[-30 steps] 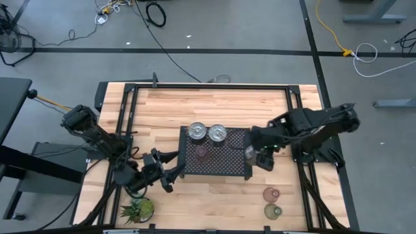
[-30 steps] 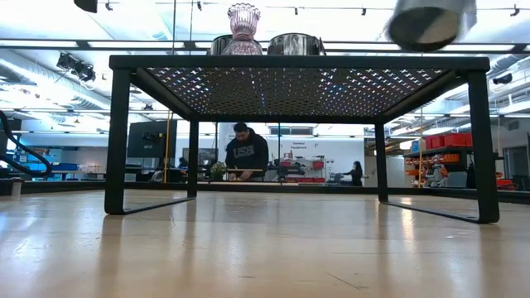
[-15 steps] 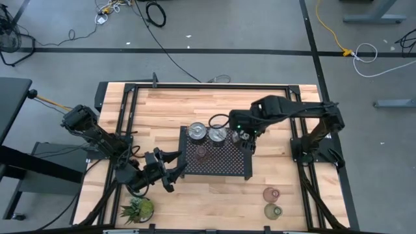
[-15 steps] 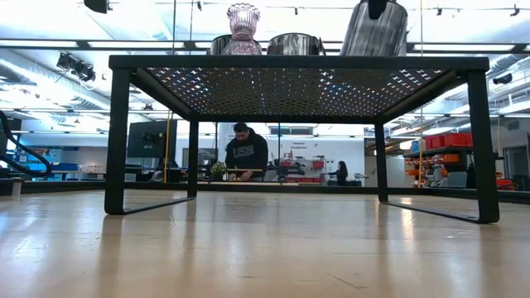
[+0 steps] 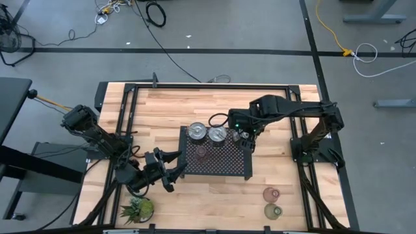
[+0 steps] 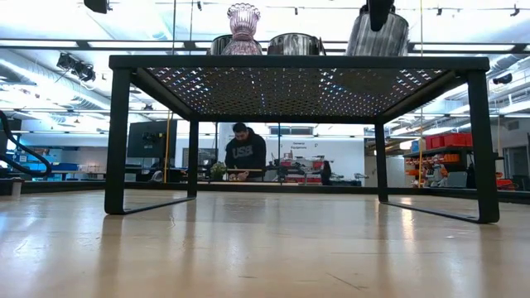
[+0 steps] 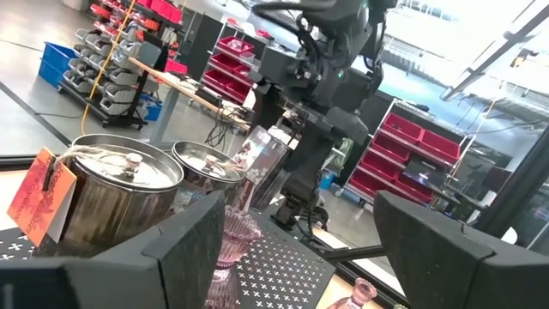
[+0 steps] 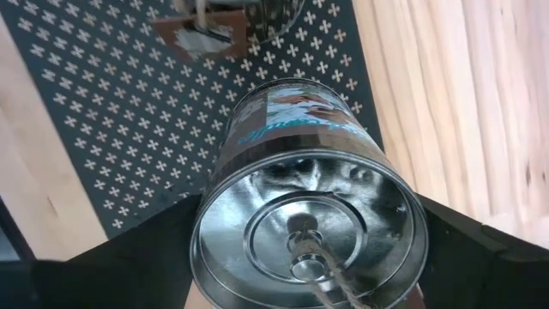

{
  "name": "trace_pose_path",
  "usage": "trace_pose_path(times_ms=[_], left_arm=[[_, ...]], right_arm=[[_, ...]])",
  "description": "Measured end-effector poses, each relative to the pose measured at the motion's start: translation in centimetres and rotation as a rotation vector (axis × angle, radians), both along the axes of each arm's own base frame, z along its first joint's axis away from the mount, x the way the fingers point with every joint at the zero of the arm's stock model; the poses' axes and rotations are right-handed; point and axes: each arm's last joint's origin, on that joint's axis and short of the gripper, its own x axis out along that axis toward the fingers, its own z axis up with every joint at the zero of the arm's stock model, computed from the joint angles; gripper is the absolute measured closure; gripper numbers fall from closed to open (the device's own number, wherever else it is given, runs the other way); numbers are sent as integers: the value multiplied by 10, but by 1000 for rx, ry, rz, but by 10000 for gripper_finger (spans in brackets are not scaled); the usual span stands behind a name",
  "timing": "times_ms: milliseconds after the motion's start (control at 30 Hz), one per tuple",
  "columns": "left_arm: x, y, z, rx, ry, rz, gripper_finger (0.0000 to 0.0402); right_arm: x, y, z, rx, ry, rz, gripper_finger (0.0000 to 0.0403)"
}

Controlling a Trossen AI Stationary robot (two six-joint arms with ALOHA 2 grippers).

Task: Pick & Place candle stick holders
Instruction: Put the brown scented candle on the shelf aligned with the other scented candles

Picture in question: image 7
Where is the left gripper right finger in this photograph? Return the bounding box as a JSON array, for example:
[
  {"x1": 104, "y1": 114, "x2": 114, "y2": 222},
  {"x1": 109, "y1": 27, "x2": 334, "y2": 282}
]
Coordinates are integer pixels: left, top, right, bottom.
[{"x1": 372, "y1": 190, "x2": 549, "y2": 309}]

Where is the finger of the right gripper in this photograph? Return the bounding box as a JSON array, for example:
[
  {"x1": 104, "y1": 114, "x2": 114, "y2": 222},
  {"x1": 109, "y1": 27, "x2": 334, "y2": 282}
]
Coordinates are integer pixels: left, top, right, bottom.
[{"x1": 294, "y1": 106, "x2": 371, "y2": 146}]

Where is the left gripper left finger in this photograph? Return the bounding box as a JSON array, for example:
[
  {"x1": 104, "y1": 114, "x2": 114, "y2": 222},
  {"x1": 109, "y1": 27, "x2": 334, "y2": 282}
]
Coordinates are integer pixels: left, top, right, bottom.
[{"x1": 0, "y1": 191, "x2": 227, "y2": 309}]

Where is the silver lidded candle tin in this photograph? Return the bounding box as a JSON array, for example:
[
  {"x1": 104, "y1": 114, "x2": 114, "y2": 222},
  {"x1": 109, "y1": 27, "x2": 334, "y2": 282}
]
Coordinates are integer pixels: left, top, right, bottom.
[
  {"x1": 232, "y1": 124, "x2": 294, "y2": 213},
  {"x1": 171, "y1": 140, "x2": 249, "y2": 209},
  {"x1": 7, "y1": 133, "x2": 186, "y2": 259}
]

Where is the green cloth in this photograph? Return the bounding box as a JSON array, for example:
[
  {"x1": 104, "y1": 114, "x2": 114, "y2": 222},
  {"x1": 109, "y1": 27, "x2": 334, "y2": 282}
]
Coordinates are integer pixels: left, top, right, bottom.
[{"x1": 333, "y1": 136, "x2": 356, "y2": 170}]

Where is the blue bucket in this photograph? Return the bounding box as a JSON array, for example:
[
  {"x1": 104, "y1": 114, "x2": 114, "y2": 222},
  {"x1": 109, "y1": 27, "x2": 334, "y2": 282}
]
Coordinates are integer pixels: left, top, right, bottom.
[{"x1": 318, "y1": 170, "x2": 339, "y2": 191}]

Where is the white rack with red bins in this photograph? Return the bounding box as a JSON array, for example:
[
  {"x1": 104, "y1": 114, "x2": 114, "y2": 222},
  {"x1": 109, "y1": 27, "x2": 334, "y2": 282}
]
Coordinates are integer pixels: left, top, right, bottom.
[{"x1": 344, "y1": 99, "x2": 469, "y2": 207}]

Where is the cart with red bins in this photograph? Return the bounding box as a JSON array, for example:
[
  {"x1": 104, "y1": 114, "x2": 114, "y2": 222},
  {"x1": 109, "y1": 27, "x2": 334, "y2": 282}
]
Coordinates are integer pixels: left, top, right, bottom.
[{"x1": 201, "y1": 21, "x2": 264, "y2": 106}]

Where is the black perforated metal shelf riser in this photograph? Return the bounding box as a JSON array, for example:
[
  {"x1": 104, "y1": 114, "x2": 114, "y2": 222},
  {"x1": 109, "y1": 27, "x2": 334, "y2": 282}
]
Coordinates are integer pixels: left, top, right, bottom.
[{"x1": 0, "y1": 209, "x2": 338, "y2": 309}]

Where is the black cabinet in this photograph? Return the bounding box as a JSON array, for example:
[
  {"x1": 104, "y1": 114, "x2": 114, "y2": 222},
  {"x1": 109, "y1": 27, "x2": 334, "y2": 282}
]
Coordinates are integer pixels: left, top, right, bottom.
[{"x1": 177, "y1": 9, "x2": 225, "y2": 82}]

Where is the wooden desk with grey legs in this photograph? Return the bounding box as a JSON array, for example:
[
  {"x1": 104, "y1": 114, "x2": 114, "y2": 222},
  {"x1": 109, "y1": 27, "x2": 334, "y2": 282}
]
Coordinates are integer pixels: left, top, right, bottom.
[{"x1": 127, "y1": 56, "x2": 252, "y2": 149}]

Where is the red plastic bin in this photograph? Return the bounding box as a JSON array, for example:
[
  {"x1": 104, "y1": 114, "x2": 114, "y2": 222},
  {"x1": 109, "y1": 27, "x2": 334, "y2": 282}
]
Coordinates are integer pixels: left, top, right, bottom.
[{"x1": 163, "y1": 58, "x2": 190, "y2": 76}]

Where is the blue plastic bin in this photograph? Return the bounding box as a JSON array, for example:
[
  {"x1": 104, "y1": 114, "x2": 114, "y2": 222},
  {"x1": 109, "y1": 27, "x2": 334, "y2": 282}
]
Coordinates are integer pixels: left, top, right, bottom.
[
  {"x1": 138, "y1": 93, "x2": 165, "y2": 123},
  {"x1": 37, "y1": 58, "x2": 66, "y2": 90},
  {"x1": 42, "y1": 41, "x2": 80, "y2": 74}
]

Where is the storage bin rack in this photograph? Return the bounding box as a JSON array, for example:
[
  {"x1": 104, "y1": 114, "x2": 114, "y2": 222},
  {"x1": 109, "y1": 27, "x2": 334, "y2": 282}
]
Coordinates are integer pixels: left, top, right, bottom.
[{"x1": 58, "y1": 0, "x2": 187, "y2": 130}]

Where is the black cable bundle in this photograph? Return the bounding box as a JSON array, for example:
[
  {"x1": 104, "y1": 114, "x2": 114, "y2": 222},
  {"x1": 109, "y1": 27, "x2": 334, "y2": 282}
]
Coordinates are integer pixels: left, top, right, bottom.
[{"x1": 203, "y1": 104, "x2": 244, "y2": 151}]

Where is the thin black floor cable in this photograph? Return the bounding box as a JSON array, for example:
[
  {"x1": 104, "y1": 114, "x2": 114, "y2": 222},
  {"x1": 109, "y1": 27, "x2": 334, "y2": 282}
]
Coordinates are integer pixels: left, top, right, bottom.
[{"x1": 33, "y1": 110, "x2": 85, "y2": 120}]

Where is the yellow cable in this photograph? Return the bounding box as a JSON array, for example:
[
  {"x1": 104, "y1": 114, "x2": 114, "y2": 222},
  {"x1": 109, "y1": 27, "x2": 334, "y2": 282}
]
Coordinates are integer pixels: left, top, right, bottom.
[{"x1": 79, "y1": 0, "x2": 138, "y2": 136}]

